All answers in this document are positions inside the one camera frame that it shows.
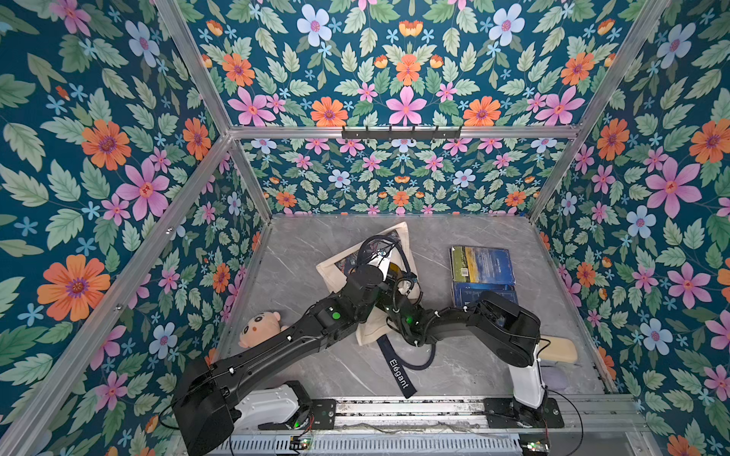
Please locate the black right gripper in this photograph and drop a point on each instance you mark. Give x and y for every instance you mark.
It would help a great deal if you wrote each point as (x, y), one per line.
(391, 302)

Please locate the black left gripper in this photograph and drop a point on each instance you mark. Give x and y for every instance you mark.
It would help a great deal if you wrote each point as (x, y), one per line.
(387, 289)

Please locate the cream canvas tote bag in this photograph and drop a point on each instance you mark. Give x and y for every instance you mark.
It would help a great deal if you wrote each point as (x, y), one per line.
(370, 322)

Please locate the blue green Animal Farm book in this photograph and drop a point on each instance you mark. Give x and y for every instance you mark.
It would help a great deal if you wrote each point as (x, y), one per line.
(481, 265)

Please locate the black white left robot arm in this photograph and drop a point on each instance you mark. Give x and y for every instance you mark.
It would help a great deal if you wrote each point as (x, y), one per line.
(206, 396)

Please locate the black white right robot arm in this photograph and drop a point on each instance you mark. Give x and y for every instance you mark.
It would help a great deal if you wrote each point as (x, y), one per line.
(511, 332)

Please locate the pink plush pig toy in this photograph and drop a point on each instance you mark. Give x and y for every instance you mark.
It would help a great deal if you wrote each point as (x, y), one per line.
(260, 328)

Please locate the beige sponge block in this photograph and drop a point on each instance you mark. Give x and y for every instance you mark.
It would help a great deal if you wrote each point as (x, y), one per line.
(557, 349)

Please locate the purple flat pad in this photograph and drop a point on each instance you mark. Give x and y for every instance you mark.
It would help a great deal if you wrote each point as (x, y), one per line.
(554, 378)

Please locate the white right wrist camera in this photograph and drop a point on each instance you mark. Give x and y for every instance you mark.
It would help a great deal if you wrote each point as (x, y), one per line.
(406, 284)

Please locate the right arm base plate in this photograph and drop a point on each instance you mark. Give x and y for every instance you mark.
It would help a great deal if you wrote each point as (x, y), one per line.
(522, 413)

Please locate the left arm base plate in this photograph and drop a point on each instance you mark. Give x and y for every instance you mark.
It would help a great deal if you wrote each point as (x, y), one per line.
(296, 410)

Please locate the metal hook rail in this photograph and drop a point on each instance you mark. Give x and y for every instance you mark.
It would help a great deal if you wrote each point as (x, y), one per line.
(400, 133)

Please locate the aluminium front rail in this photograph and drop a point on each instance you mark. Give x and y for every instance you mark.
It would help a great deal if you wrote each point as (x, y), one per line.
(456, 425)

